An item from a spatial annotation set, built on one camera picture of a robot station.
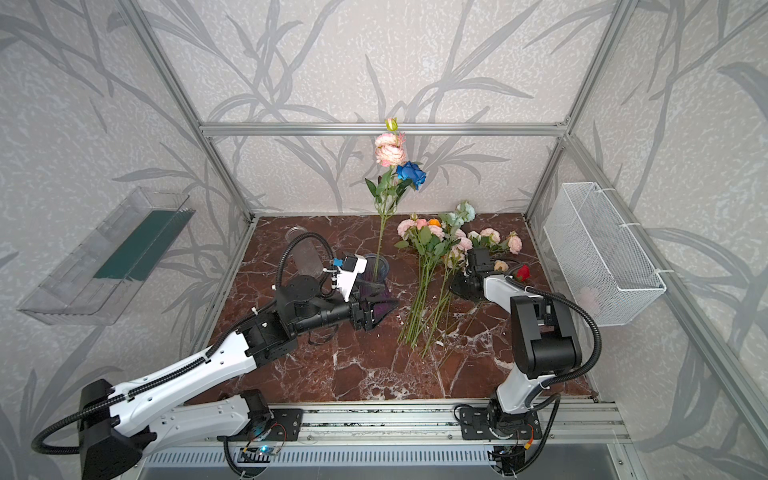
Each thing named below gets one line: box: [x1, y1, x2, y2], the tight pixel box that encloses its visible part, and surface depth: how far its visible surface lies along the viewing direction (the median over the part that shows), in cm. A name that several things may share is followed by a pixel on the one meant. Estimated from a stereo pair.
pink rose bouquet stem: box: [394, 215, 449, 351], surface depth 100 cm
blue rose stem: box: [388, 161, 427, 211], surface depth 71 cm
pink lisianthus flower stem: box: [365, 118, 406, 276], surface depth 75 cm
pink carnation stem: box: [468, 228, 523, 272], surface depth 110 cm
